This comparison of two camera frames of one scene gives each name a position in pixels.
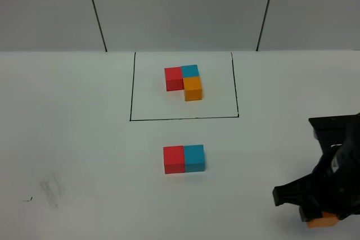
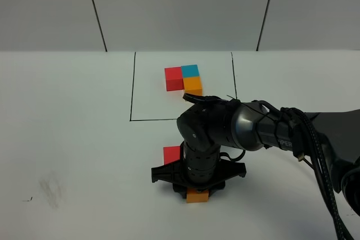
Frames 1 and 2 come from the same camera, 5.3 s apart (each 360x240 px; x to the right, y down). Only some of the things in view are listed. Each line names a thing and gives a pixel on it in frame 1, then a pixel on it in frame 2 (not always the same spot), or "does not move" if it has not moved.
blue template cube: (189, 71) does not move
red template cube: (174, 79) does not move
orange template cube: (192, 88) does not move
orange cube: (329, 220) -> (193, 197)
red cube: (174, 159) does not move
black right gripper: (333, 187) -> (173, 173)
